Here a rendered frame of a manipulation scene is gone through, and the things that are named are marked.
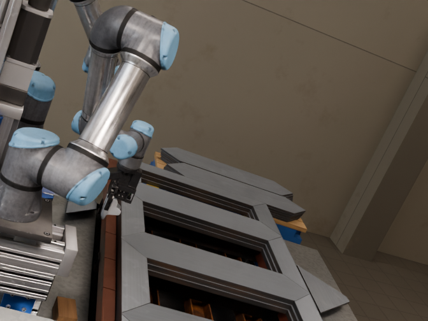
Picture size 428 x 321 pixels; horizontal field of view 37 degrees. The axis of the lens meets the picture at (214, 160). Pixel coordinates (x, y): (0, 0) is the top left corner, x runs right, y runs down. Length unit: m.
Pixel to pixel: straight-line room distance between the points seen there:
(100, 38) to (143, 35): 0.14
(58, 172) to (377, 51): 3.91
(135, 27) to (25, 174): 0.48
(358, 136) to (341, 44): 0.82
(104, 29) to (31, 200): 0.49
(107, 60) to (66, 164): 0.35
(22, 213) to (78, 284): 0.59
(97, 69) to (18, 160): 0.36
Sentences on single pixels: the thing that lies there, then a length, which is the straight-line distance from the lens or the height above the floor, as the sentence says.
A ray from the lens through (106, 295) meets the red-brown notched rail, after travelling 1.99.
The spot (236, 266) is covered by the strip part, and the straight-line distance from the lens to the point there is 2.39.
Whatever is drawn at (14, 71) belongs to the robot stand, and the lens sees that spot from 1.89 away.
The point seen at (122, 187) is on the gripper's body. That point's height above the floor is 1.06.
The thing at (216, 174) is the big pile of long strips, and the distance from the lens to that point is 3.27.
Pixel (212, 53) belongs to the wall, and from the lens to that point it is 4.80.
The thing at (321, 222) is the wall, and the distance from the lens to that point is 5.68.
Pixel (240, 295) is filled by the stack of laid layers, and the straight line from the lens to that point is 2.29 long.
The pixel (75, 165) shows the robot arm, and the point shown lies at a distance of 1.65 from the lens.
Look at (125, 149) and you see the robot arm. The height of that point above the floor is 1.23.
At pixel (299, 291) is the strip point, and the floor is 0.87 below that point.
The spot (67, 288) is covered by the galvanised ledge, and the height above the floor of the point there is 0.68.
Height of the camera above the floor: 1.87
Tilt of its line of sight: 17 degrees down
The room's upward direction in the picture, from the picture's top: 24 degrees clockwise
